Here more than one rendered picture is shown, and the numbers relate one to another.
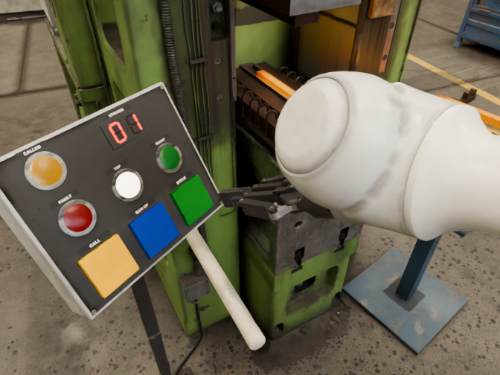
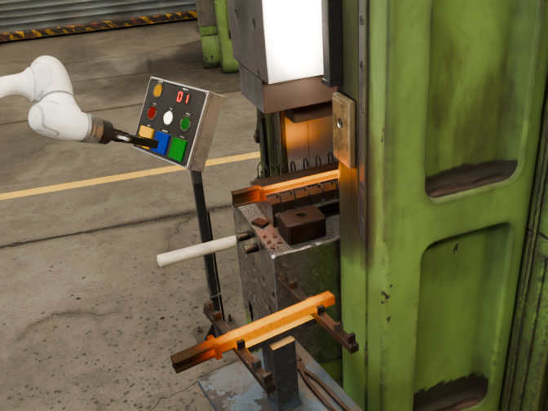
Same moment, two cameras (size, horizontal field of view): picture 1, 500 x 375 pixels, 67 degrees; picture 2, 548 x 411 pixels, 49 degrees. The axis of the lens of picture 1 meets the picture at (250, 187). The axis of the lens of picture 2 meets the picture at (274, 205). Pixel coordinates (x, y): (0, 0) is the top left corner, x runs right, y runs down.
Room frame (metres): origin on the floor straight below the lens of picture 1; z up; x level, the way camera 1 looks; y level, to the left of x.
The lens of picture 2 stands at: (1.24, -1.78, 1.83)
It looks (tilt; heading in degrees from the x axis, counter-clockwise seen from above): 29 degrees down; 100
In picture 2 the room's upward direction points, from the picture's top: 5 degrees counter-clockwise
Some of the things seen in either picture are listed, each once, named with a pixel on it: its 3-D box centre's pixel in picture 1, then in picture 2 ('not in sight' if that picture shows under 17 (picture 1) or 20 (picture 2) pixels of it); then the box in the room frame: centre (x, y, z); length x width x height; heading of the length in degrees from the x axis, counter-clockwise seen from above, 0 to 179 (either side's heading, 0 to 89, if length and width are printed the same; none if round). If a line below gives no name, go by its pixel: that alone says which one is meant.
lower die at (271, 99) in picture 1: (271, 100); (322, 185); (1.08, -0.07, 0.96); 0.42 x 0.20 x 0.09; 29
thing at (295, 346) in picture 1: (295, 328); not in sight; (0.86, -0.19, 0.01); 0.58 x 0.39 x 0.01; 119
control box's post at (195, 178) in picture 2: (151, 326); (205, 237); (0.56, 0.27, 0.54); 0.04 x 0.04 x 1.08; 29
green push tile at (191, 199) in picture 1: (191, 199); (178, 149); (0.56, 0.12, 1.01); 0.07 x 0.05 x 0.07; 144
